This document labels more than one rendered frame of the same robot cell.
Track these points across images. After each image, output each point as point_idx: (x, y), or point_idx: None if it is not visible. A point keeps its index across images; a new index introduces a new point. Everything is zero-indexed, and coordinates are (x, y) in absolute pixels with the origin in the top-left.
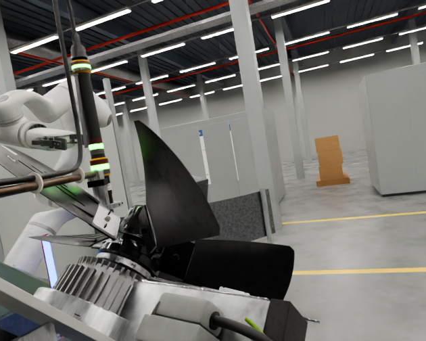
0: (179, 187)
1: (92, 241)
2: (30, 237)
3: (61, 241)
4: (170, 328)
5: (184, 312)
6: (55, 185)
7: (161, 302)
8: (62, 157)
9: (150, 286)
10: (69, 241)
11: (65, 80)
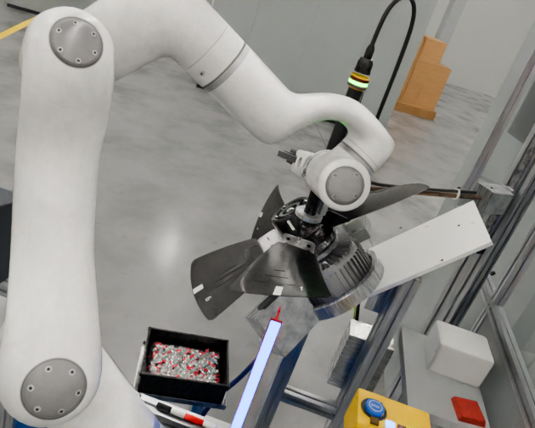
0: None
1: (309, 253)
2: (328, 294)
3: (318, 273)
4: (368, 223)
5: (363, 216)
6: None
7: (362, 221)
8: (92, 232)
9: (337, 232)
10: (313, 268)
11: (216, 12)
